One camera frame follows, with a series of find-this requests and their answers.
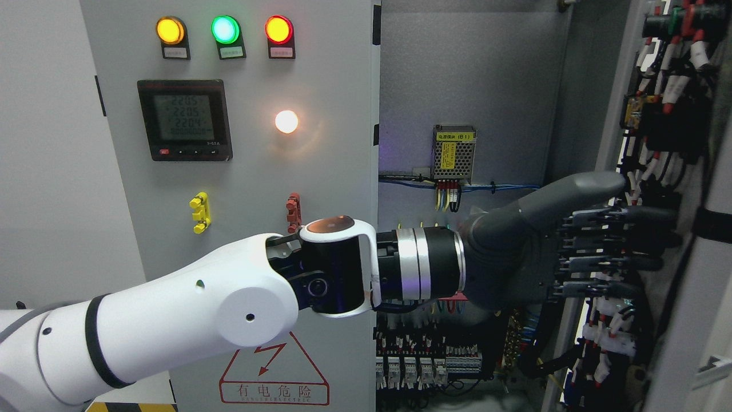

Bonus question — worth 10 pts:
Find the grey cabinet door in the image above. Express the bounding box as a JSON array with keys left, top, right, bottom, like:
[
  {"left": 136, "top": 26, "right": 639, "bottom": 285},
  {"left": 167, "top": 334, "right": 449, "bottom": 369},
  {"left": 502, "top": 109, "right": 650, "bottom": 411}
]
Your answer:
[
  {"left": 81, "top": 1, "right": 381, "bottom": 411},
  {"left": 540, "top": 0, "right": 732, "bottom": 412}
]

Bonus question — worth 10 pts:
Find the perforated metal power supply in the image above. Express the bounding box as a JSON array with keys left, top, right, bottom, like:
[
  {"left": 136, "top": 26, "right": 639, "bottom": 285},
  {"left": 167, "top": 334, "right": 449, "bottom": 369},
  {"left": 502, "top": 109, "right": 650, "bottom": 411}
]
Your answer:
[{"left": 431, "top": 124, "right": 478, "bottom": 184}]

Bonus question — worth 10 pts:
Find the white glowing indicator lamp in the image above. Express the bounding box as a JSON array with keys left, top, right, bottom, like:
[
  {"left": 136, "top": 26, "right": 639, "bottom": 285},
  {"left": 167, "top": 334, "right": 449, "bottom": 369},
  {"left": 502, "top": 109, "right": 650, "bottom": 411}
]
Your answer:
[{"left": 274, "top": 110, "right": 300, "bottom": 134}]

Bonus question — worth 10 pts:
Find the lower relay terminal row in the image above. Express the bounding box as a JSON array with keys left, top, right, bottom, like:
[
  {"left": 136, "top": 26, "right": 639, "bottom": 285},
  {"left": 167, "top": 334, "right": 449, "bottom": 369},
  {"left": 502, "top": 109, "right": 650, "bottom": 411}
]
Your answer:
[{"left": 373, "top": 325, "right": 494, "bottom": 391}]

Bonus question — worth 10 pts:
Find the red electric hazard warning sticker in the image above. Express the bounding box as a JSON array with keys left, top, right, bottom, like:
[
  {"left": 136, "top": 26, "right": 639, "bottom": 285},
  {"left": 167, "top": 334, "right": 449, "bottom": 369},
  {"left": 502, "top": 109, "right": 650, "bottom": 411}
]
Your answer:
[{"left": 218, "top": 333, "right": 330, "bottom": 406}]

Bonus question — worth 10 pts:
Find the red indicator lamp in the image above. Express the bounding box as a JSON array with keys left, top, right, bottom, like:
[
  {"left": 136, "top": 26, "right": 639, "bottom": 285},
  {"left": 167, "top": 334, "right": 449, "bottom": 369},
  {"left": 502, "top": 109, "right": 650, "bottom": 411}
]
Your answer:
[{"left": 265, "top": 15, "right": 295, "bottom": 45}]

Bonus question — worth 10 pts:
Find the black digital power meter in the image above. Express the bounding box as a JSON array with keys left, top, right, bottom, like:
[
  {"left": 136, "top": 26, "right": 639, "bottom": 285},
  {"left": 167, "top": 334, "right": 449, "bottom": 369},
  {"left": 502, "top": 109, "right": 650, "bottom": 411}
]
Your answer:
[{"left": 137, "top": 79, "right": 233, "bottom": 162}]

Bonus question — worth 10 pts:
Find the green indicator lamp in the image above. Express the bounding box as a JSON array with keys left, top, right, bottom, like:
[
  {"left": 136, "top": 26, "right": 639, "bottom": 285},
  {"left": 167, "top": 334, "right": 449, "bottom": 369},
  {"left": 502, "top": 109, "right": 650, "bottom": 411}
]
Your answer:
[{"left": 211, "top": 15, "right": 240, "bottom": 45}]

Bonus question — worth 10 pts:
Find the yellow indicator lamp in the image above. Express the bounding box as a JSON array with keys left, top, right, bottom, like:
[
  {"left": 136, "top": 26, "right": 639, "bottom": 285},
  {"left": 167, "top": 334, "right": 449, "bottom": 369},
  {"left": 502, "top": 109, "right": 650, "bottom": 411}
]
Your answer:
[{"left": 155, "top": 16, "right": 186, "bottom": 45}]

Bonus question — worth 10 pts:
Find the red terminal post block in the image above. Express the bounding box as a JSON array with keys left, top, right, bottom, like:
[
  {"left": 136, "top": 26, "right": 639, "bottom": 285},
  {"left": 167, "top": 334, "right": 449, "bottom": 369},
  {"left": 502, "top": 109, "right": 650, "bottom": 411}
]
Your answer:
[{"left": 285, "top": 192, "right": 303, "bottom": 233}]

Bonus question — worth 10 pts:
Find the yellow terminal post block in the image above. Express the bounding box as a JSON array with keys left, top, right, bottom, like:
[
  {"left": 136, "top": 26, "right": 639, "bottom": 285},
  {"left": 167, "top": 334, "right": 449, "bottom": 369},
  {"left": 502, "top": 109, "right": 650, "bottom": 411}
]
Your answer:
[{"left": 189, "top": 191, "right": 212, "bottom": 235}]

